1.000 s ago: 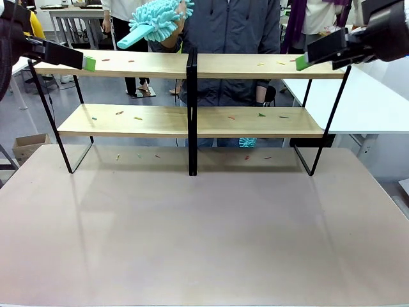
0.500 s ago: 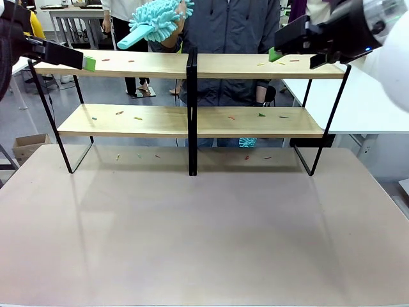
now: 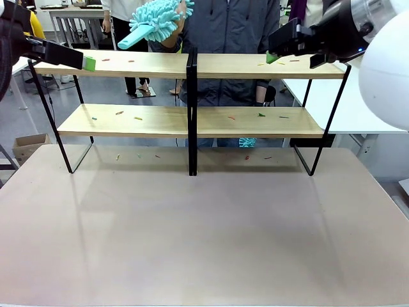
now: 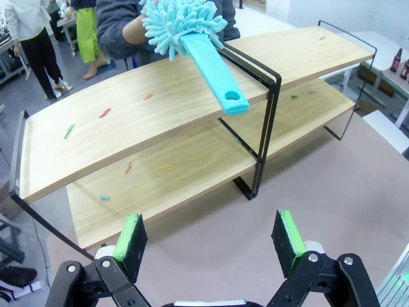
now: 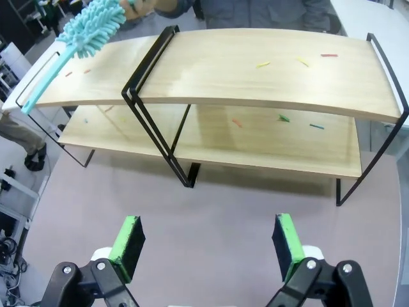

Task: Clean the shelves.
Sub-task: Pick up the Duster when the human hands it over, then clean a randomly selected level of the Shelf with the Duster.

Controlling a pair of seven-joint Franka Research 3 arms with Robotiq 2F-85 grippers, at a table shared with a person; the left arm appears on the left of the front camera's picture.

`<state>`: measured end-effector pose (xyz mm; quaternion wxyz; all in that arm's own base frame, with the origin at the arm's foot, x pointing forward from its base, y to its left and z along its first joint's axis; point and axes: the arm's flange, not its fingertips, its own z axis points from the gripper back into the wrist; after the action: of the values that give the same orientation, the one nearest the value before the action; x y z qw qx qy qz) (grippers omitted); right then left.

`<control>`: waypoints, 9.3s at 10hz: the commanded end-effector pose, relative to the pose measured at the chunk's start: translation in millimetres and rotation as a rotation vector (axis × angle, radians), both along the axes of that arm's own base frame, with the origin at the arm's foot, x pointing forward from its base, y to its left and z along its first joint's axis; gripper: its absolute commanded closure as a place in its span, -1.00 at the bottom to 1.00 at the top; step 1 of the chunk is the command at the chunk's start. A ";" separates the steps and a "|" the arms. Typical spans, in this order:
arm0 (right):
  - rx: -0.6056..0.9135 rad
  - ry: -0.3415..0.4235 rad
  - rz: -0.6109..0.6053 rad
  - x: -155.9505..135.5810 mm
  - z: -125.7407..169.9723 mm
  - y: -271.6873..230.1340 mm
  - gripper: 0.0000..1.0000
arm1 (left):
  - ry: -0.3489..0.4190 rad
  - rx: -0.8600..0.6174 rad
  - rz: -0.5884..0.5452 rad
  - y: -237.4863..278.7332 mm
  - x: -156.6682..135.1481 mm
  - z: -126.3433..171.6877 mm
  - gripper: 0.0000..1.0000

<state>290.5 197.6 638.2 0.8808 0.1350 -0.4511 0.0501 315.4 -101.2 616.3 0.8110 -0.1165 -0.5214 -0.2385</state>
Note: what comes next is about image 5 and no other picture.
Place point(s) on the yellow paper scrap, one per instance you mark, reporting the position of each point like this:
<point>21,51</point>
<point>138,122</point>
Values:
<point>303,61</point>
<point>263,65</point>

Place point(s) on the long red paper scrap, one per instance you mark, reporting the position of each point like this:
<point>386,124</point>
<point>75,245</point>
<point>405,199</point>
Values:
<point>329,55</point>

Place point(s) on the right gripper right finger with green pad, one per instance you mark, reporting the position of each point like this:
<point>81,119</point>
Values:
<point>287,246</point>

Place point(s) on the person's right hand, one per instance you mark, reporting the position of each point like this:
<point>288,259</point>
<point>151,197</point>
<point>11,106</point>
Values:
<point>140,8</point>

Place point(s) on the person in khaki trousers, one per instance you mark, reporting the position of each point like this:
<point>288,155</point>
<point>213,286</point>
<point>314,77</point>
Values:
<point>22,131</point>

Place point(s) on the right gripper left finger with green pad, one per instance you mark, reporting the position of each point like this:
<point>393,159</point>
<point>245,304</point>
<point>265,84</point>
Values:
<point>126,246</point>

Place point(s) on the turquoise chenille duster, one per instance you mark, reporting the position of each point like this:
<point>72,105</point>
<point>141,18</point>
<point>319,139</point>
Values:
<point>92,28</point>

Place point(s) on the person's right forearm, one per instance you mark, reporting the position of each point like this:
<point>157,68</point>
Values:
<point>166,4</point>

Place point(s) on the orange paper scrap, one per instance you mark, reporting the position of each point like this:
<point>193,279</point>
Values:
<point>237,123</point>

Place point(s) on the white equipment cart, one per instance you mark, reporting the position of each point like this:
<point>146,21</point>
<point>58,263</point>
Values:
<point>16,198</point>

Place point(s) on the person in grey jacket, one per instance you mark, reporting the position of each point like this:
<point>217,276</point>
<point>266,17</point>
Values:
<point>255,12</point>

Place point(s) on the wooden two-tier black-frame shelf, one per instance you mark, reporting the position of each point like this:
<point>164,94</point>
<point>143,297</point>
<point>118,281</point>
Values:
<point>255,86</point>
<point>105,80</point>

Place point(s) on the green paper scrap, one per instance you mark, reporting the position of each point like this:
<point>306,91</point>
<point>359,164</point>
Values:
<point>283,118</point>

